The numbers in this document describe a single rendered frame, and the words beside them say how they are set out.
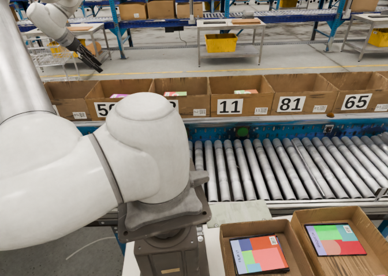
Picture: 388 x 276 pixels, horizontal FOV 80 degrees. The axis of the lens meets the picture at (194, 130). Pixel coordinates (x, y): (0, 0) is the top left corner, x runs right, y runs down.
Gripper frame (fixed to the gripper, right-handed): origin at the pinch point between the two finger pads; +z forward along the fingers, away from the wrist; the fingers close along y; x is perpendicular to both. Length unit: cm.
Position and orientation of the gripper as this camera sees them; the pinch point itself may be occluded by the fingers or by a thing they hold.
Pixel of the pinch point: (97, 65)
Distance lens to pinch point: 155.8
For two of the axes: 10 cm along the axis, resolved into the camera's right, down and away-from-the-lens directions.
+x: 8.6, -4.7, -1.7
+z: 3.8, 3.9, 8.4
